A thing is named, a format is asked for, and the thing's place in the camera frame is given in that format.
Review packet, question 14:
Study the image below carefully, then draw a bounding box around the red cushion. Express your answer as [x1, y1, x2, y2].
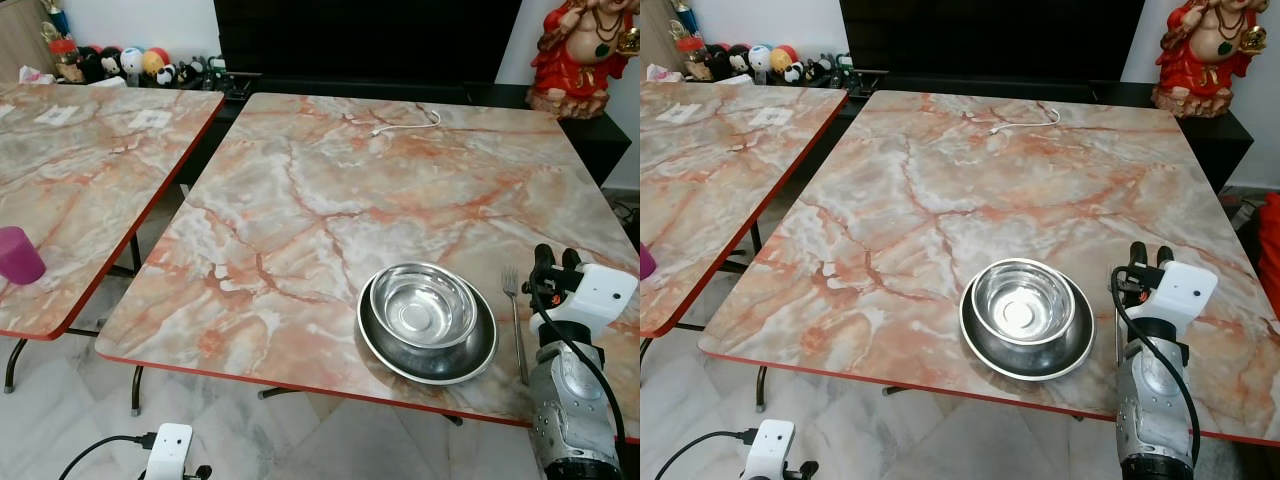
[1255, 193, 1280, 301]

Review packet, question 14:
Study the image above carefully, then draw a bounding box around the small steel bowl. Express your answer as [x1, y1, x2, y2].
[369, 262, 479, 349]
[970, 258, 1078, 347]

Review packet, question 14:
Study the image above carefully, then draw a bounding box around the large steel bowl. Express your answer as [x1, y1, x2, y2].
[356, 270, 498, 387]
[959, 268, 1096, 382]

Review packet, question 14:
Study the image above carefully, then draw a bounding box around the red laughing Buddha statue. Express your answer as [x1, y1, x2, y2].
[1152, 0, 1269, 119]
[527, 0, 641, 121]

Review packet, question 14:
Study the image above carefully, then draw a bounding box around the black plush toy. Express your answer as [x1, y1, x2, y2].
[700, 44, 747, 81]
[78, 45, 124, 83]

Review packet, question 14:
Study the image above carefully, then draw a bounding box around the black television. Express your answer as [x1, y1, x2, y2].
[213, 0, 524, 85]
[840, 0, 1146, 83]

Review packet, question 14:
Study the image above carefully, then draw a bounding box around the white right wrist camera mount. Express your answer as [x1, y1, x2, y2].
[548, 263, 639, 341]
[1140, 262, 1219, 327]

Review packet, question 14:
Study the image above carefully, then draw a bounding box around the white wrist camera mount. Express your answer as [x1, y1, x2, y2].
[1140, 262, 1219, 327]
[548, 263, 639, 341]
[143, 423, 194, 480]
[748, 419, 797, 480]

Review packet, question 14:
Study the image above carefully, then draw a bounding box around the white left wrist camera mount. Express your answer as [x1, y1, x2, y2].
[143, 423, 194, 480]
[748, 419, 797, 480]

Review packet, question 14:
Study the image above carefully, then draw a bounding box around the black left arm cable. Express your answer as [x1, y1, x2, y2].
[58, 433, 156, 480]
[655, 430, 759, 480]

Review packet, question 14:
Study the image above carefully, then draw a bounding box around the thin white cable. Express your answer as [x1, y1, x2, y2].
[371, 103, 442, 137]
[990, 103, 1062, 135]

